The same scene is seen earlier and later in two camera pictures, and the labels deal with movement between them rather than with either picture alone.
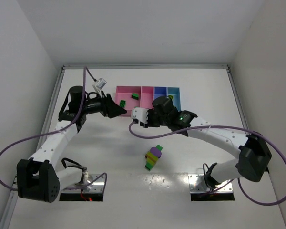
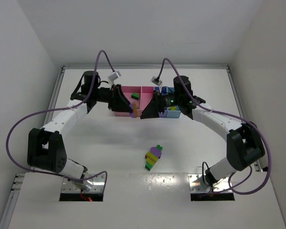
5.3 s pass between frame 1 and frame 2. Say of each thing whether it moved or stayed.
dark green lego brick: stayed
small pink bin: stayed
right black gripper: moved
